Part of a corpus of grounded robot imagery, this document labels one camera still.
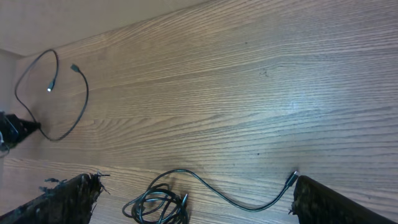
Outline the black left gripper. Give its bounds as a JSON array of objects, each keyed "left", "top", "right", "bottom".
[{"left": 1, "top": 111, "right": 41, "bottom": 149}]

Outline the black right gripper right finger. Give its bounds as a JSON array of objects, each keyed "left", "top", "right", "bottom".
[{"left": 290, "top": 175, "right": 396, "bottom": 224}]

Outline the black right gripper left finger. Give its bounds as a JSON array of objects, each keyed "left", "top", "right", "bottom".
[{"left": 1, "top": 172, "right": 105, "bottom": 224}]

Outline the short black usb cable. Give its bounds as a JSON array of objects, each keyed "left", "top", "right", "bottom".
[{"left": 14, "top": 49, "right": 90, "bottom": 142}]

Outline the black cable bundle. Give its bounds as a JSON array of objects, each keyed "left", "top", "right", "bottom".
[{"left": 121, "top": 169, "right": 300, "bottom": 224}]

